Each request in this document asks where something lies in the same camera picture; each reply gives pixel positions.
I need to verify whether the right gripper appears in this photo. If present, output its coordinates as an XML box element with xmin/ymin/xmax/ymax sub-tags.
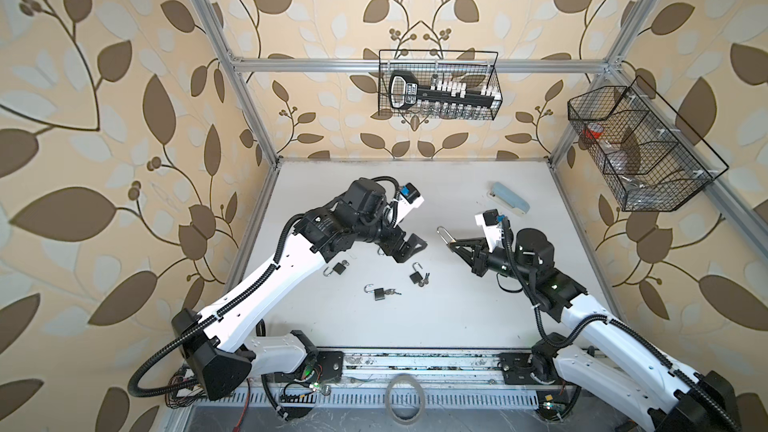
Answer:
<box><xmin>450</xmin><ymin>236</ymin><xmax>533</xmax><ymax>286</ymax></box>

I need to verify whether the black padlock with keys middle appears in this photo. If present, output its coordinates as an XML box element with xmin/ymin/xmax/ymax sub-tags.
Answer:
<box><xmin>409</xmin><ymin>262</ymin><xmax>430</xmax><ymax>287</ymax></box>

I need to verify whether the black padlock with keys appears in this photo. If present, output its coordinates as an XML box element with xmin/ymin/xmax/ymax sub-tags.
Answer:
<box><xmin>363</xmin><ymin>284</ymin><xmax>400</xmax><ymax>301</ymax></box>
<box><xmin>409</xmin><ymin>262</ymin><xmax>430</xmax><ymax>287</ymax></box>

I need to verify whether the brass padlock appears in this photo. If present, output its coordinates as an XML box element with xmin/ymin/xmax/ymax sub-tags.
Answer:
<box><xmin>436</xmin><ymin>226</ymin><xmax>456</xmax><ymax>247</ymax></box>

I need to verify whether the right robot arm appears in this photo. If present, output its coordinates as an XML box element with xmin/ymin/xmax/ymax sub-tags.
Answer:
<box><xmin>437</xmin><ymin>210</ymin><xmax>742</xmax><ymax>431</ymax></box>

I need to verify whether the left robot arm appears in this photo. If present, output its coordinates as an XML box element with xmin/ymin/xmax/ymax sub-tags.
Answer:
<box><xmin>127</xmin><ymin>176</ymin><xmax>427</xmax><ymax>400</ymax></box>

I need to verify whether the black padlock with keys bottom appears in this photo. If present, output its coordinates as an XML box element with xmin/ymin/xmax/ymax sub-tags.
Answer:
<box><xmin>363</xmin><ymin>284</ymin><xmax>400</xmax><ymax>301</ymax></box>

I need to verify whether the light blue stapler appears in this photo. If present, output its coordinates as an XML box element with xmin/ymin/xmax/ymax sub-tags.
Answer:
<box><xmin>488</xmin><ymin>182</ymin><xmax>530</xmax><ymax>216</ymax></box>

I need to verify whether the black padlock left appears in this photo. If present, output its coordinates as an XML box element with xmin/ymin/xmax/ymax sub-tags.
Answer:
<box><xmin>323</xmin><ymin>260</ymin><xmax>349</xmax><ymax>277</ymax></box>

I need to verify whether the black tool rack in basket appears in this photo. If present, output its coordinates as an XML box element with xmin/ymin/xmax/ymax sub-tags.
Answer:
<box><xmin>384</xmin><ymin>70</ymin><xmax>502</xmax><ymax>113</ymax></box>

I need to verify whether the red cap in basket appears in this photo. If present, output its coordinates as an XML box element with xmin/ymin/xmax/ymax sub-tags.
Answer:
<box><xmin>583</xmin><ymin>122</ymin><xmax>604</xmax><ymax>142</ymax></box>

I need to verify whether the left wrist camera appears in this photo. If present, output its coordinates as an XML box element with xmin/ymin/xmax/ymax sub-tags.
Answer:
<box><xmin>393</xmin><ymin>183</ymin><xmax>424</xmax><ymax>226</ymax></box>

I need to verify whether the tape roll ring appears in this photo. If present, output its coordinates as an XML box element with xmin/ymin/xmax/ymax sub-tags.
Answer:
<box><xmin>383</xmin><ymin>373</ymin><xmax>427</xmax><ymax>425</ymax></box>

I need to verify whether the back wire basket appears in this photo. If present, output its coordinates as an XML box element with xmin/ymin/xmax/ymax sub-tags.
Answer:
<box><xmin>378</xmin><ymin>48</ymin><xmax>503</xmax><ymax>121</ymax></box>

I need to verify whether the wire basket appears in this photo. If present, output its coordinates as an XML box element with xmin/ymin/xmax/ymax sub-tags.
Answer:
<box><xmin>567</xmin><ymin>76</ymin><xmax>729</xmax><ymax>212</ymax></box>
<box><xmin>378</xmin><ymin>48</ymin><xmax>503</xmax><ymax>121</ymax></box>

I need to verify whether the right wire basket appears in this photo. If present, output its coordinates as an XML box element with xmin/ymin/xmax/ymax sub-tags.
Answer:
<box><xmin>567</xmin><ymin>76</ymin><xmax>729</xmax><ymax>212</ymax></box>

